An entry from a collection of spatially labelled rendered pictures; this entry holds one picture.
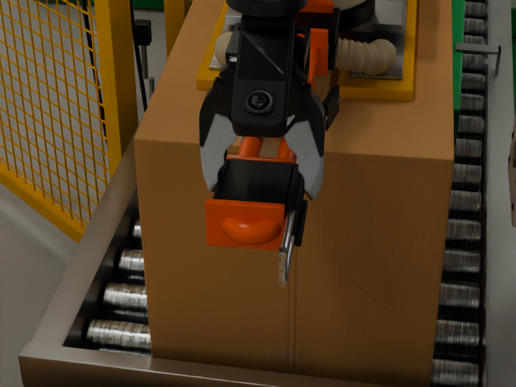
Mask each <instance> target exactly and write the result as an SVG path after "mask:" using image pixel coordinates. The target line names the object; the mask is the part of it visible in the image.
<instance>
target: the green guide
mask: <svg viewBox="0 0 516 387"><path fill-rule="evenodd" d="M451 9H452V57H453V104H454V147H456V141H457V135H458V122H459V116H460V107H461V75H462V59H463V52H471V53H480V54H490V55H497V61H496V67H495V74H498V70H499V64H500V58H501V46H497V45H477V44H467V43H463V42H464V26H465V0H451Z"/></svg>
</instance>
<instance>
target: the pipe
mask: <svg viewBox="0 0 516 387"><path fill-rule="evenodd" d="M403 6H404V2H403V1H392V0H375V11H374V13H373V15H372V17H371V18H369V19H368V20H367V21H365V22H364V23H362V24H361V25H359V26H357V27H355V28H351V29H349V30H347V31H370V32H372V31H374V30H384V31H387V32H388V33H402V17H403ZM241 17H242V13H239V12H236V11H234V10H233V9H232V8H230V7H228V9H227V13H226V14H225V25H235V24H236V23H241Z"/></svg>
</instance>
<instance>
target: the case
mask: <svg viewBox="0 0 516 387"><path fill-rule="evenodd" d="M225 1H226V0H193V2H192V4H191V6H190V9H189V11H188V13H187V16H186V18H185V20H184V23H183V25H182V27H181V30H180V32H179V35H178V36H177V40H176V41H175V43H174V46H173V48H172V51H171V53H170V56H169V58H168V59H167V63H166V64H165V67H164V69H163V72H162V74H161V76H160V79H159V81H158V83H157V86H156V88H155V90H154V93H153V95H152V97H151V99H150V102H149V104H148V106H147V109H146V111H145V113H144V116H143V118H142V120H141V123H140V125H139V128H138V129H137V133H136V134H135V136H134V156H135V166H136V175H137V193H138V202H139V211H140V221H141V239H142V248H143V257H144V275H145V284H146V294H147V311H148V320H149V330H150V347H151V356H152V357H154V358H161V359H173V360H180V361H186V362H198V363H205V364H211V365H219V366H230V367H237V368H244V369H255V370H263V371H269V372H281V373H288V374H294V375H307V376H313V377H320V378H326V379H338V380H345V381H351V382H364V383H370V384H377V385H389V386H395V387H430V381H431V374H432V360H433V353H434V346H435V332H436V325H437V318H438V304H439V297H440V289H441V282H442V268H443V261H444V254H445V240H446V233H447V225H448V212H449V204H450V197H451V190H452V177H453V169H454V162H455V151H454V104H453V57H452V0H417V15H416V31H415V63H414V80H413V95H412V100H411V101H410V102H407V101H382V100H369V99H355V98H340V100H339V113H338V114H337V115H336V117H335V119H334V121H333V122H332V124H331V125H330V127H329V129H328V130H327V131H326V132H325V143H324V148H325V157H324V170H323V179H322V186H321V188H320V191H319V194H318V196H317V198H316V200H310V198H309V197H308V196H307V195H306V193H304V198H303V199H304V200H307V201H308V207H307V212H306V222H305V226H304V231H303V241H302V245H301V246H296V245H295V246H294V247H293V255H292V259H291V264H290V269H289V277H288V285H287V286H280V285H279V257H278V256H279V251H278V250H261V249H250V248H239V247H228V246H208V245H207V237H206V221H205V204H204V203H205V200H206V199H213V194H214V192H210V191H209V190H208V188H207V184H206V182H205V180H204V177H203V171H202V164H201V156H200V129H199V116H200V109H201V107H202V104H203V100H204V98H205V96H206V94H207V92H208V91H209V90H201V89H197V87H196V78H197V74H198V72H199V70H200V66H201V64H202V61H203V58H204V55H205V54H206V51H207V48H208V45H209V43H210V39H211V37H212V35H213V31H214V29H215V27H216V25H217V21H218V19H219V17H220V13H221V11H222V8H223V5H224V2H225Z"/></svg>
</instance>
